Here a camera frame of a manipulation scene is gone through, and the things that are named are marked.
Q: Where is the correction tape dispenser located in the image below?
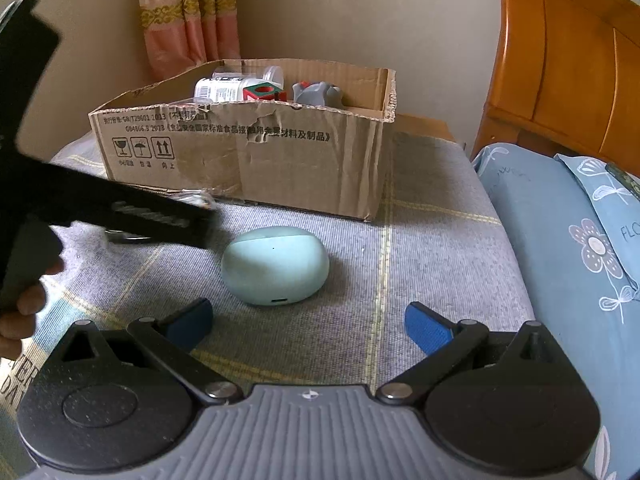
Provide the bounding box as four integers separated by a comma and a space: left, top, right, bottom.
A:
103, 188, 217, 248

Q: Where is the clear plastic jar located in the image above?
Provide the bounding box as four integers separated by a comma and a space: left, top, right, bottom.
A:
212, 64, 284, 96

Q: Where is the grey cat figurine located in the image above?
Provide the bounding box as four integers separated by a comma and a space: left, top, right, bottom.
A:
292, 81, 344, 110

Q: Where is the white bottle green label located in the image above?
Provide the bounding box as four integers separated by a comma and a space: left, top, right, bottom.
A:
193, 73, 258, 103

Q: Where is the red green toy train car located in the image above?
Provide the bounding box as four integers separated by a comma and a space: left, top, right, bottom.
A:
242, 81, 288, 102

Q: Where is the person's left hand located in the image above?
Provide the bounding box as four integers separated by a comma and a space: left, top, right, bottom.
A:
0, 281, 47, 361

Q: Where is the mint green earbuds case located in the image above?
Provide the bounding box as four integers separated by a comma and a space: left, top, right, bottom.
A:
221, 226, 330, 307

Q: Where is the cardboard box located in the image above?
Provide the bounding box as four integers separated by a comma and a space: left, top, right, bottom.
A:
88, 57, 458, 224

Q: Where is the grey checked blanket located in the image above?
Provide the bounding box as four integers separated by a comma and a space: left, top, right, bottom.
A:
0, 129, 536, 480

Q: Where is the pink orange curtain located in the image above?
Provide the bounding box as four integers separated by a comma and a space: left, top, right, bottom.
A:
139, 0, 241, 80

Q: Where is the blue floral pillow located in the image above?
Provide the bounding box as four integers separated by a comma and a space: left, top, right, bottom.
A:
555, 154, 639, 313

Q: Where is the wooden bed headboard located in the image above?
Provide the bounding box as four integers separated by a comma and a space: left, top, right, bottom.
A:
474, 0, 639, 174

